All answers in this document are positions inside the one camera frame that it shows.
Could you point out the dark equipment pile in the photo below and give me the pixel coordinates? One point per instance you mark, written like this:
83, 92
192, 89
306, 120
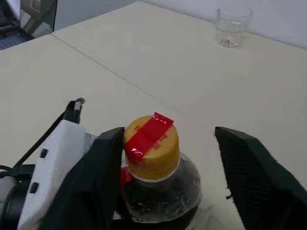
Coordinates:
8, 21

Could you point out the dark drink bottle yellow cap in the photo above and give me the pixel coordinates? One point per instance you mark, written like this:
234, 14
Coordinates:
156, 155

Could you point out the black framed panel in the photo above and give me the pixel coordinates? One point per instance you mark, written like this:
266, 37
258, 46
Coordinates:
40, 14

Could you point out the clear glass tumbler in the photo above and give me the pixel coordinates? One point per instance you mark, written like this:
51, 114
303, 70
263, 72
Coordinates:
233, 26

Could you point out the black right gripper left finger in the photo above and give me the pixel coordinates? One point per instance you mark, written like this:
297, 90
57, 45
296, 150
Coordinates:
91, 182

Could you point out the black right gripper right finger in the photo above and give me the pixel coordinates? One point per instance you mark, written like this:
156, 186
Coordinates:
261, 182

